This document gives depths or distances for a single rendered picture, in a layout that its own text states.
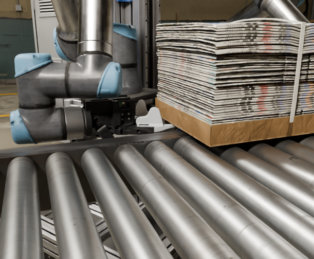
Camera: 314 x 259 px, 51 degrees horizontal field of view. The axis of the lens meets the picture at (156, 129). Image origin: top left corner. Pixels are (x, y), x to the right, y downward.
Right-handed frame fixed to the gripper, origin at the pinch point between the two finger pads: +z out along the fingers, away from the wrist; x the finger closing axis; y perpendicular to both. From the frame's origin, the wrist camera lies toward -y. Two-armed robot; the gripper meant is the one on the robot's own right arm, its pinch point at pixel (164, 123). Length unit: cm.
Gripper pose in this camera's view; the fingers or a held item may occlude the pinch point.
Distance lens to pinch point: 83.9
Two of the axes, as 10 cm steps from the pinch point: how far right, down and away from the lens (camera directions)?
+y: 0.0, -9.6, -2.8
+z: 9.4, -1.0, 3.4
